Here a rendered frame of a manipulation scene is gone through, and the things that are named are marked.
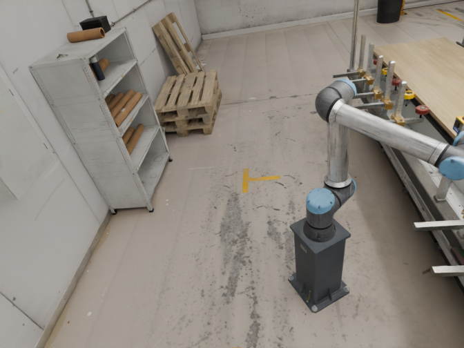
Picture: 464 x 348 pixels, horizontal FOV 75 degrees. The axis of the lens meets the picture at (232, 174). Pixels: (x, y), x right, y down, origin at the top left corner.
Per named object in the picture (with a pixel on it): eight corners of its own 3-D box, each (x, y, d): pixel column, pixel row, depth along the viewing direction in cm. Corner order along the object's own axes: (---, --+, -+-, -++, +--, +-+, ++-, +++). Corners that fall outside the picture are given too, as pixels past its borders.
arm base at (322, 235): (316, 247, 173) (316, 235, 167) (296, 226, 188) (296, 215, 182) (342, 233, 178) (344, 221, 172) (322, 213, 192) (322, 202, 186)
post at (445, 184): (436, 203, 172) (460, 134, 144) (433, 197, 176) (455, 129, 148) (445, 202, 171) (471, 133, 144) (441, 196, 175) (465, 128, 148)
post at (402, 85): (390, 141, 234) (402, 82, 205) (389, 139, 237) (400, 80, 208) (395, 141, 234) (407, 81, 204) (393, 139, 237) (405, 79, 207)
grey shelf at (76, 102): (112, 215, 316) (27, 66, 221) (139, 163, 385) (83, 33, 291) (152, 212, 309) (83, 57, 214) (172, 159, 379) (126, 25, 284)
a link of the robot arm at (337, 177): (318, 203, 186) (314, 85, 142) (334, 188, 194) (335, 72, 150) (341, 214, 176) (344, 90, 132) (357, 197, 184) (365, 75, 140)
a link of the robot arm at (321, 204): (300, 219, 178) (300, 197, 168) (317, 203, 186) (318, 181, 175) (323, 233, 168) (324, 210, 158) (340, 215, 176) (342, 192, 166)
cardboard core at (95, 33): (65, 34, 255) (98, 28, 251) (70, 31, 262) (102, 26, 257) (70, 43, 260) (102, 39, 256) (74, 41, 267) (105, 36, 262)
